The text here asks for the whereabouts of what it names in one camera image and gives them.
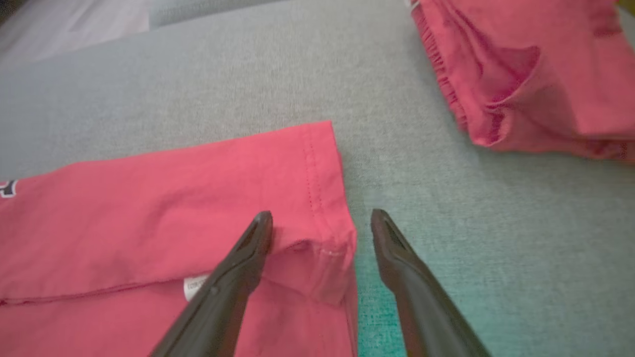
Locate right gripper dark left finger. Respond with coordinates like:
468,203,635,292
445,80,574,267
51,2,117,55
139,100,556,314
150,211,274,357

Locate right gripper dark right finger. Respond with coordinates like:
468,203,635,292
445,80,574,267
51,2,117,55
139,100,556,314
370,208,492,357

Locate red T-shirt with white sleeves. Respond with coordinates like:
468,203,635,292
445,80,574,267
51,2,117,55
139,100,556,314
0,120,359,357

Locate red shorts with white stripes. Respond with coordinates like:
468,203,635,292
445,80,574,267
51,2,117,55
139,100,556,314
409,0,635,163

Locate large grey sofa seat cushion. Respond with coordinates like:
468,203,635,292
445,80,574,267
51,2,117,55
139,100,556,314
0,0,635,357

